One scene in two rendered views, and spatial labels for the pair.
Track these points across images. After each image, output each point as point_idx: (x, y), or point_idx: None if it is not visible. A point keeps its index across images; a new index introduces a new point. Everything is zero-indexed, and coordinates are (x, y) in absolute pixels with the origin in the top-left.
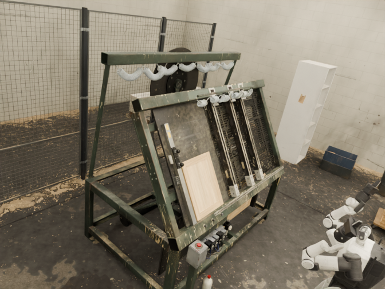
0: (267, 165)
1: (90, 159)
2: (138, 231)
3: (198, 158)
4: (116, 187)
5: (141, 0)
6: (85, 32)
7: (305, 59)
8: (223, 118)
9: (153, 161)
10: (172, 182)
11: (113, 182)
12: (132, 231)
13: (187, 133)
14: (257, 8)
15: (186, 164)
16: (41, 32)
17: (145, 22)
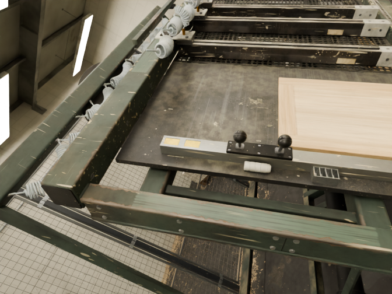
0: (347, 3)
1: (225, 260)
2: (373, 276)
3: (285, 101)
4: (274, 255)
5: None
6: (47, 203)
7: None
8: (228, 39)
9: (234, 225)
10: (323, 190)
11: (266, 254)
12: (368, 287)
13: (217, 106)
14: (150, 11)
15: (287, 132)
16: (82, 235)
17: (84, 123)
